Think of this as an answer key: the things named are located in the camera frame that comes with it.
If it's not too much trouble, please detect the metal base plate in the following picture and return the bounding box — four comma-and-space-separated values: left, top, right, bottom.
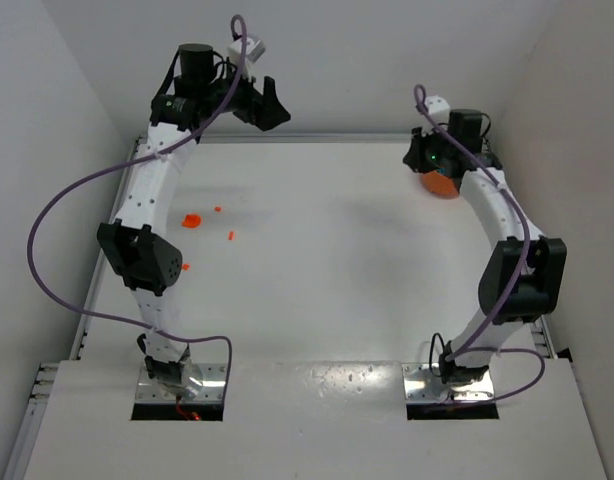
134, 363, 227, 404
402, 363, 495, 406

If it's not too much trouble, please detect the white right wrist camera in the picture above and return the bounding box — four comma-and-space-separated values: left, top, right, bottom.
424, 95, 451, 124

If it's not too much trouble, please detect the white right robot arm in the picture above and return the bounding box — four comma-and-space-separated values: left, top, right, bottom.
403, 109, 567, 384

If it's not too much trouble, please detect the orange round lego piece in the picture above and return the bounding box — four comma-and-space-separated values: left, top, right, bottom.
181, 214, 202, 229

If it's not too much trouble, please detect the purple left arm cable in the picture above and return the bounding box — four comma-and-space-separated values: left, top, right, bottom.
26, 13, 233, 396

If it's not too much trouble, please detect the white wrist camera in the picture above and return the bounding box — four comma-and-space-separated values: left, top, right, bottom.
424, 95, 451, 124
227, 36, 266, 69

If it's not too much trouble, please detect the orange divided round container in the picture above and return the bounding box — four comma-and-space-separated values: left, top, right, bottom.
420, 170, 459, 199

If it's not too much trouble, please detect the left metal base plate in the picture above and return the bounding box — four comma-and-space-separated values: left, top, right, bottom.
134, 363, 227, 404

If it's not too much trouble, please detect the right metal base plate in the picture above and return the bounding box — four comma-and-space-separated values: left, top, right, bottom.
402, 363, 495, 406

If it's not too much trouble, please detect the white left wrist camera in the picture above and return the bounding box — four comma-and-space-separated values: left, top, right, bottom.
227, 36, 266, 69

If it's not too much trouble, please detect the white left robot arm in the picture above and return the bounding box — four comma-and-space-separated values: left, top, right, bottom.
97, 37, 291, 396

